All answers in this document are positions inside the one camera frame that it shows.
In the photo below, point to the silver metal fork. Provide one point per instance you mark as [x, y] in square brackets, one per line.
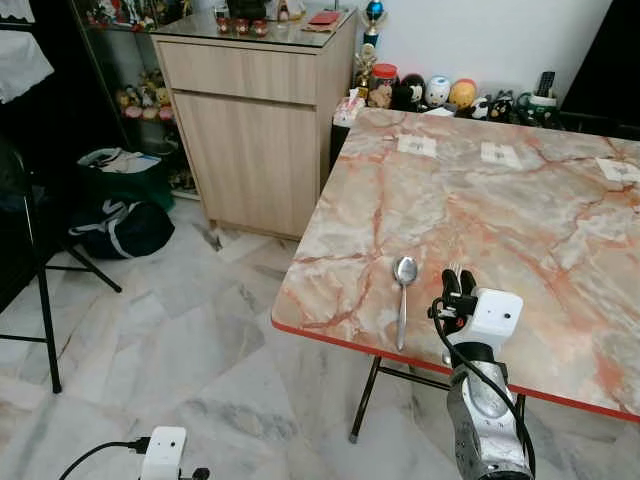
[453, 267]

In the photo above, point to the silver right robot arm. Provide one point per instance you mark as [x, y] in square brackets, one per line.
[485, 420]

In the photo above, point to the silver metal spoon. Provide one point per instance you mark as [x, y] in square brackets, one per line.
[404, 270]

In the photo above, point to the white paper marker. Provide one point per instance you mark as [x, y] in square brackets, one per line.
[417, 146]
[618, 170]
[501, 155]

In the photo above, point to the black and white panda figure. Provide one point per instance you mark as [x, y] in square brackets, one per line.
[500, 106]

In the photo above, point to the orange round doll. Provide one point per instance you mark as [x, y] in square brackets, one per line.
[462, 95]

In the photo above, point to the green mug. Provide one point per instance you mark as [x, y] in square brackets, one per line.
[543, 110]

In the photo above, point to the white round doll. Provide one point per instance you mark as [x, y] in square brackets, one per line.
[437, 92]

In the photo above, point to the black round doll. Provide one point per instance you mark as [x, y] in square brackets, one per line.
[411, 92]

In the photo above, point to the white tissue pack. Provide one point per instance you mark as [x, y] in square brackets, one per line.
[349, 110]

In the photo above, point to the red lidded glass jar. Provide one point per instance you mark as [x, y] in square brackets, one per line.
[383, 88]

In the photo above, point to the black remote control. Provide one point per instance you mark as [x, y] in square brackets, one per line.
[546, 82]

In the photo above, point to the black metal folding chair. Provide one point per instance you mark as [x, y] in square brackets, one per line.
[45, 310]

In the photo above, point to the light wooden cabinet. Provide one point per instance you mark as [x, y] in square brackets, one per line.
[255, 150]

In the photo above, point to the black duffel bag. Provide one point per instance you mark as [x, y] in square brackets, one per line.
[125, 232]

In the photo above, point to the black flat screen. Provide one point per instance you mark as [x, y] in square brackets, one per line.
[605, 60]

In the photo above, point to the blue and gold trophy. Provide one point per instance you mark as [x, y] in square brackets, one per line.
[374, 14]

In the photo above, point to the flat red box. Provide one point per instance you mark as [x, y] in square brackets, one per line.
[323, 18]

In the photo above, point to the green shopping bag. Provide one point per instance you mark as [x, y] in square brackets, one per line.
[150, 182]

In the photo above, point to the glass display shelf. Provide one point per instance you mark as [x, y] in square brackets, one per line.
[140, 100]

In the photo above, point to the white hanging cloth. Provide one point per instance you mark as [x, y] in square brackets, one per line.
[20, 65]

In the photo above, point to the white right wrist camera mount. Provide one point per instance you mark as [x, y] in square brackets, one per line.
[496, 312]

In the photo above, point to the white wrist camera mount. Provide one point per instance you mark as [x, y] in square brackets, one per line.
[163, 452]
[496, 312]

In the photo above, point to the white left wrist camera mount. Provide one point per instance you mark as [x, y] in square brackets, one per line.
[163, 452]

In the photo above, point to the black metal table frame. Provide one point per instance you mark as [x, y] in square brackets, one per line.
[364, 402]

